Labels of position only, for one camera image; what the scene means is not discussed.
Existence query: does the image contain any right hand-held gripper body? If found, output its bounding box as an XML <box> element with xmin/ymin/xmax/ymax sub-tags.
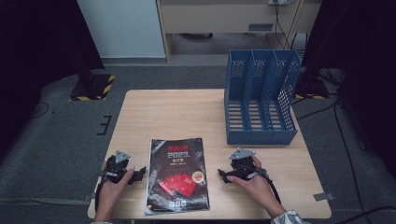
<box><xmin>228</xmin><ymin>147</ymin><xmax>267</xmax><ymax>182</ymax></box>

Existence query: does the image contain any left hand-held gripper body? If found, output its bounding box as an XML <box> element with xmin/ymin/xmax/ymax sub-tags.
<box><xmin>101</xmin><ymin>149</ymin><xmax>132</xmax><ymax>185</ymax></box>

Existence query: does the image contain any black magazine with red print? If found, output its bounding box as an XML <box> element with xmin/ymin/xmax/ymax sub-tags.
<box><xmin>144</xmin><ymin>137</ymin><xmax>211</xmax><ymax>217</ymax></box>

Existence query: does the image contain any blue plastic file rack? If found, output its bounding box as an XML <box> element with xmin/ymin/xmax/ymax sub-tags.
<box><xmin>223</xmin><ymin>48</ymin><xmax>302</xmax><ymax>147</ymax></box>

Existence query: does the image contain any person's right hand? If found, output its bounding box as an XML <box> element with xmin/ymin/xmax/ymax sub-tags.
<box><xmin>226</xmin><ymin>156</ymin><xmax>283</xmax><ymax>219</ymax></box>

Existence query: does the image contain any person's left hand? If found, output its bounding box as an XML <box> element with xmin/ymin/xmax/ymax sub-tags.
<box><xmin>93</xmin><ymin>168</ymin><xmax>136</xmax><ymax>213</ymax></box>

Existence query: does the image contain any black stand base striped tape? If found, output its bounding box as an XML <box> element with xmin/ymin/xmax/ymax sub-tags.
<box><xmin>69</xmin><ymin>72</ymin><xmax>117</xmax><ymax>102</ymax></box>
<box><xmin>293</xmin><ymin>66</ymin><xmax>332</xmax><ymax>101</ymax></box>

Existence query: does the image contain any white cabinet panel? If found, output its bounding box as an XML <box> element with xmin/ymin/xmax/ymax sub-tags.
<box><xmin>76</xmin><ymin>0</ymin><xmax>166</xmax><ymax>60</ymax></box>

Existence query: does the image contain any white power strip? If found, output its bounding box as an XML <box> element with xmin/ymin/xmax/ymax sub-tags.
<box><xmin>267</xmin><ymin>0</ymin><xmax>295</xmax><ymax>7</ymax></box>

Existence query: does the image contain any left hand-held gripper black cable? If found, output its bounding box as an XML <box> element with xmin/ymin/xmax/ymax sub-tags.
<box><xmin>93</xmin><ymin>175</ymin><xmax>108</xmax><ymax>213</ymax></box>

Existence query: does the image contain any thin black floor cable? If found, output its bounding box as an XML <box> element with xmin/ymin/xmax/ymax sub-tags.
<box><xmin>30</xmin><ymin>101</ymin><xmax>51</xmax><ymax>119</ymax></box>

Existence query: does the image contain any long black floor cable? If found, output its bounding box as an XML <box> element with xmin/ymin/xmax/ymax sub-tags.
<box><xmin>332</xmin><ymin>92</ymin><xmax>366</xmax><ymax>218</ymax></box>

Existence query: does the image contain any black hanging cable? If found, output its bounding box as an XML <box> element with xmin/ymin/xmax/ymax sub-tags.
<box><xmin>273</xmin><ymin>3</ymin><xmax>292</xmax><ymax>50</ymax></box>

